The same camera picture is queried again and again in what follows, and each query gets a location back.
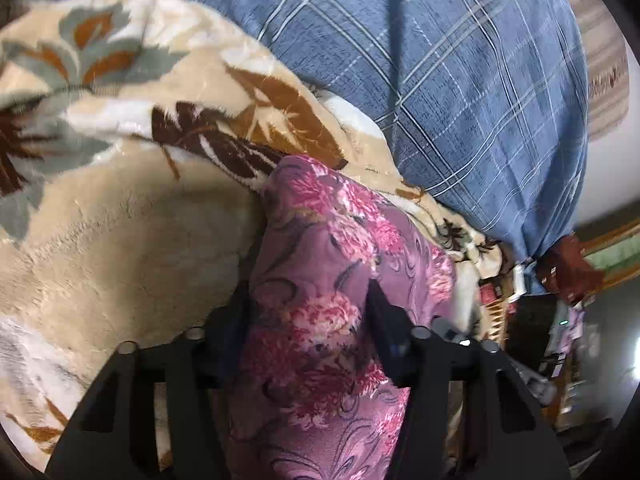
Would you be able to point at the striped floral bolster pillow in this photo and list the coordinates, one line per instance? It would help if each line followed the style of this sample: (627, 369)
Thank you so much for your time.
(607, 62)

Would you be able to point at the dark red cloth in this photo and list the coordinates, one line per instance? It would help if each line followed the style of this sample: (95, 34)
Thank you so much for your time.
(565, 273)

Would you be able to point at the blue plaid duvet bundle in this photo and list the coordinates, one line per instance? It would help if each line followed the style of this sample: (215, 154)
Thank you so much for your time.
(483, 102)

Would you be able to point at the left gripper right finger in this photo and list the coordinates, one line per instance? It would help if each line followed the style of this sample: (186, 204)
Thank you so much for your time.
(469, 413)

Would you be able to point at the beige leaf-print fleece blanket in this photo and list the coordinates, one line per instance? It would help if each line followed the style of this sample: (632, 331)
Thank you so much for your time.
(134, 137)

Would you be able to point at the purple floral long-sleeve shirt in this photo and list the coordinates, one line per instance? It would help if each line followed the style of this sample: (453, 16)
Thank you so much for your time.
(311, 400)

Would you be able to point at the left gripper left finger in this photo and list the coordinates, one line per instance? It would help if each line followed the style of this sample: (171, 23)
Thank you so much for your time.
(149, 413)

